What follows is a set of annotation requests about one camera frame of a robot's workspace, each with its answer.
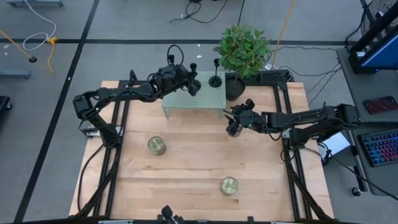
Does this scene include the silver control box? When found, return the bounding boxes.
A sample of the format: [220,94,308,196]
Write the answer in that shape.
[81,126,103,139]

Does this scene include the yellow floor cable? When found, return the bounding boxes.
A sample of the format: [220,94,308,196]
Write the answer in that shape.
[45,36,59,75]

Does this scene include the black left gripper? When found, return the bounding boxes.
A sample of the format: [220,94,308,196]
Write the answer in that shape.
[151,64,203,97]

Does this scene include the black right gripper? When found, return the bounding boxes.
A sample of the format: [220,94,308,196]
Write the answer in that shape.
[222,98,267,138]

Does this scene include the orange stick with black end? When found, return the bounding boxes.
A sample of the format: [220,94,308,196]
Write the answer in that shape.
[0,29,38,64]

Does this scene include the green leafy potted plant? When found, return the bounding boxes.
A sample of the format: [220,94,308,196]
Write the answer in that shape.
[213,24,272,79]

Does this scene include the black looped floor cable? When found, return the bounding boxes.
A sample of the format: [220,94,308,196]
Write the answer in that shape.
[169,0,229,24]

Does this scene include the backlit rainbow keyboard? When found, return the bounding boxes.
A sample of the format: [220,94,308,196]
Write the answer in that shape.
[357,128,398,168]

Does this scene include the straight black floor cable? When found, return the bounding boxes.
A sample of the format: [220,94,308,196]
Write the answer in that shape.
[238,0,246,27]

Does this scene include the orange hanging rope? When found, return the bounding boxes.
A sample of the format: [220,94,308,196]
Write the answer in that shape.
[269,0,297,71]

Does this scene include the grey table foot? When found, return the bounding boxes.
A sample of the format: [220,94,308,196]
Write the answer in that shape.
[5,0,65,8]

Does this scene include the white floor cable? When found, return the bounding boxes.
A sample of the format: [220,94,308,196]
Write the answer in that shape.
[22,0,57,52]

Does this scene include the monitor with blue screen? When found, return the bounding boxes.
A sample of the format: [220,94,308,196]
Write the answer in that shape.
[348,9,398,75]

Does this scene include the black plant pot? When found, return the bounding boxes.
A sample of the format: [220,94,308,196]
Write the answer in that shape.
[224,76,246,102]

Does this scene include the dark red smartphone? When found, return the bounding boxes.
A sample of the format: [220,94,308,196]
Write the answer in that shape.
[363,95,398,115]

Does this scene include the black cable along frame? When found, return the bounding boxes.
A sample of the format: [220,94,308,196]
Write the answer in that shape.
[76,143,105,214]

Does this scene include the black aluminium rig frame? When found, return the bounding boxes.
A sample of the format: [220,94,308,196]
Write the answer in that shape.
[74,70,335,224]

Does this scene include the grey floor bar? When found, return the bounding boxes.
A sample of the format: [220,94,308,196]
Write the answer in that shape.
[0,70,32,80]

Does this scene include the pale green perforated riser table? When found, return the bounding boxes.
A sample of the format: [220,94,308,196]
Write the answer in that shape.
[161,70,228,119]

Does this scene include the long black floor cable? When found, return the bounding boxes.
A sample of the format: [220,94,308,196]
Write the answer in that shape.
[275,45,343,52]

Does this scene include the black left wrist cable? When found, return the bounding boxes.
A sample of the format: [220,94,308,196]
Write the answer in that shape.
[167,44,185,69]

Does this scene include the grey side desk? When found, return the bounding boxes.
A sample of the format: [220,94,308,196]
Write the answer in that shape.
[335,46,398,197]

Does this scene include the black floor fan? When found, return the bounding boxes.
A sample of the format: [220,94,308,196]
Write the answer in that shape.
[360,0,398,37]

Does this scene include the black cable to desk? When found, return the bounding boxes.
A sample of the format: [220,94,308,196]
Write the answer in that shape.
[317,141,398,202]

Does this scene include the black wheeled object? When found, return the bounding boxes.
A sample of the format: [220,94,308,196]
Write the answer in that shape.
[0,95,13,112]

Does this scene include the black perforated box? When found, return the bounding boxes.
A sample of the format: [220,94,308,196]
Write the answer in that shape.
[260,69,292,84]

